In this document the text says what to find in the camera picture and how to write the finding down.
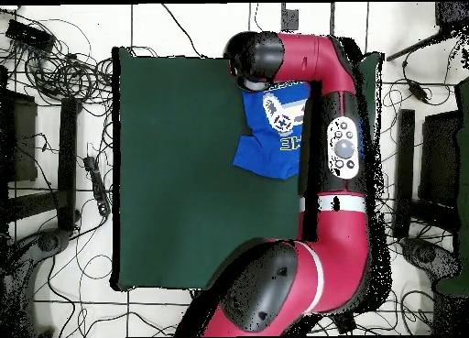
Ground blue laundry item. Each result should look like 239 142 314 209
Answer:
232 80 312 180

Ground dark green table cloth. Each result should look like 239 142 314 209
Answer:
111 46 384 292
435 77 469 299

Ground black power strip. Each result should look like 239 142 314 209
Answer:
82 156 112 217

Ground black stand bar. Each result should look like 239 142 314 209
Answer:
56 97 79 233
393 108 416 239

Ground grey stand foot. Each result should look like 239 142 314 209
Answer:
398 236 459 282
6 227 72 337

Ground black box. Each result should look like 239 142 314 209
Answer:
0 90 38 183
419 110 461 207

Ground black rod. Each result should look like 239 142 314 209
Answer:
386 29 452 62

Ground black power brick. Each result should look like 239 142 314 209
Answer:
5 18 56 53

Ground grey floor frame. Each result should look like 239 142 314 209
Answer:
280 2 335 37

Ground tangled black cables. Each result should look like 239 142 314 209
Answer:
0 7 115 115

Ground black cable adapter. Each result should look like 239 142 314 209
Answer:
408 79 430 103

